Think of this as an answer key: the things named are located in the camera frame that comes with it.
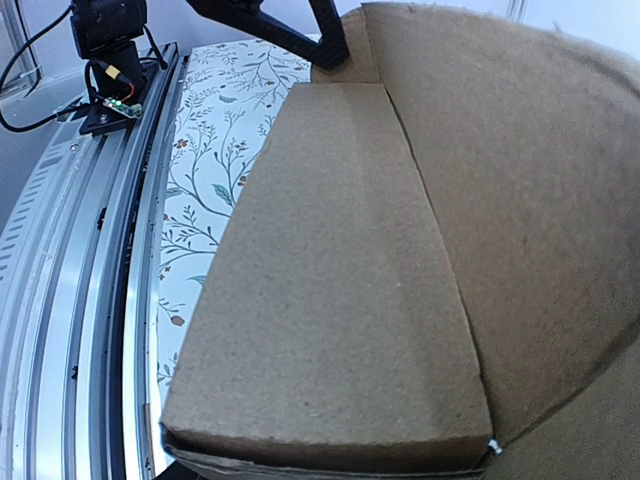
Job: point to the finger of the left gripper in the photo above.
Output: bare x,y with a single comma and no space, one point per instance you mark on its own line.
329,52

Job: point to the brown cardboard box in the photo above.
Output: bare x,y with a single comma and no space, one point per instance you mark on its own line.
433,270

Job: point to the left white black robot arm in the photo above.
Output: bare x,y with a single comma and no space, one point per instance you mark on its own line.
100,25

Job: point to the floral patterned table mat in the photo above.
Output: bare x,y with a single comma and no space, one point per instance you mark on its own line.
231,95

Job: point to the right aluminium corner post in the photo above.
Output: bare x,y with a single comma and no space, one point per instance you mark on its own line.
516,10

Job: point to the aluminium front rail frame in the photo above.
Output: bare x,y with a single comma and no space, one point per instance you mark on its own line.
78,297

